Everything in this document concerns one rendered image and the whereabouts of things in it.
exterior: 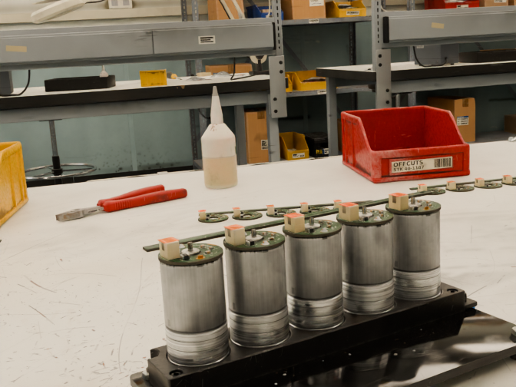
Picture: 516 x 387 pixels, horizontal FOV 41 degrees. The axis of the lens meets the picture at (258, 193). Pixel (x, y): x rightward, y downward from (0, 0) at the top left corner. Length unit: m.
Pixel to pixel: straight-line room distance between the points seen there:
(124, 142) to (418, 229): 4.48
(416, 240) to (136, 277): 0.20
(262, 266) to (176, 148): 4.54
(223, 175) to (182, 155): 4.13
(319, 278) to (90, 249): 0.26
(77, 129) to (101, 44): 2.19
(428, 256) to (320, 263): 0.06
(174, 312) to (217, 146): 0.43
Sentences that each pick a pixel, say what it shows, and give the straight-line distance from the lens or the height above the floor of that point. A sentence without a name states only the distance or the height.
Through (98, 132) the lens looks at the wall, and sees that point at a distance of 4.75.
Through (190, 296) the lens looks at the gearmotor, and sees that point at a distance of 0.26.
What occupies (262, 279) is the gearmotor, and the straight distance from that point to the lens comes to 0.27.
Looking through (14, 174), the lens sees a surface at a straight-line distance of 0.68.
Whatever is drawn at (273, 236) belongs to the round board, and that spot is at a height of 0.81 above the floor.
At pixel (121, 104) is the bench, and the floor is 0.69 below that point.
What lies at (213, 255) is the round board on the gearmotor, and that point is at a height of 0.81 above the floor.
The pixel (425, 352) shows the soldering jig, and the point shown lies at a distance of 0.30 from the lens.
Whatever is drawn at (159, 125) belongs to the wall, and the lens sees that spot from 4.77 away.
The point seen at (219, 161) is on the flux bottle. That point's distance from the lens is 0.69.
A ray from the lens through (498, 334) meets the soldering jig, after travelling 0.32.
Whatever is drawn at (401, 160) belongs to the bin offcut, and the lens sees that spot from 0.69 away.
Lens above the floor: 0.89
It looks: 12 degrees down
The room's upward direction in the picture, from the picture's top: 3 degrees counter-clockwise
